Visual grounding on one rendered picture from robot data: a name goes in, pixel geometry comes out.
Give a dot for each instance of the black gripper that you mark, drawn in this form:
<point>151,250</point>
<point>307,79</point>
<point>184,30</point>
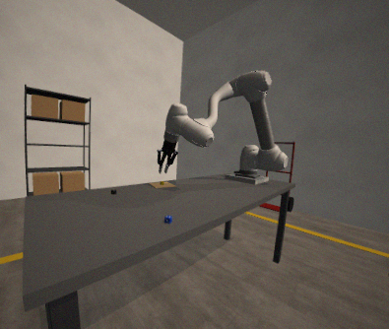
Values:
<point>167,149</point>

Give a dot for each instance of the tan flat mat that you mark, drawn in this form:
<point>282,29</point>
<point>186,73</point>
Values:
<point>158,185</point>

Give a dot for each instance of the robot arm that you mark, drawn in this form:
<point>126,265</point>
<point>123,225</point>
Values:
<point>253,87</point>

